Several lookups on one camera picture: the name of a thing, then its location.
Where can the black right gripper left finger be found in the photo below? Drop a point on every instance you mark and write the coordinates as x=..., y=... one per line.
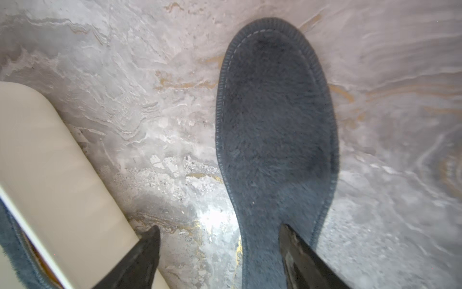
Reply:
x=137, y=268

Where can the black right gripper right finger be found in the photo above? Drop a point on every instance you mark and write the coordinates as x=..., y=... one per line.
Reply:
x=304, y=269

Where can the dark grey insole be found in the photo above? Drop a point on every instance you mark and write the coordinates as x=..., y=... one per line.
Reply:
x=277, y=143
x=20, y=254

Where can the yellow fuzzy insole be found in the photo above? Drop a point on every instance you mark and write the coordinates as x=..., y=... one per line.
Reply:
x=41, y=264

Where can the white plastic storage box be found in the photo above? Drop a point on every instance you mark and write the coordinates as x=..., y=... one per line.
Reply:
x=55, y=195

